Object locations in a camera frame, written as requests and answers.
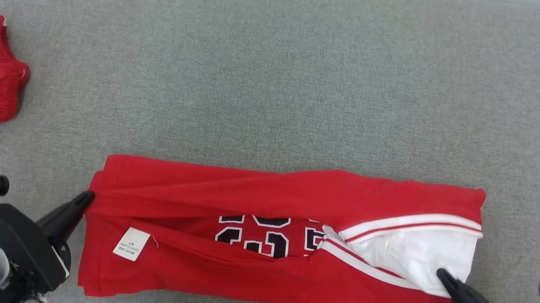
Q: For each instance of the red basketball jersey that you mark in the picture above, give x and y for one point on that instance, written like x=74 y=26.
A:
x=242 y=190

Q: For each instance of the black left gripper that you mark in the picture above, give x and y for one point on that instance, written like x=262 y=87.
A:
x=18 y=236

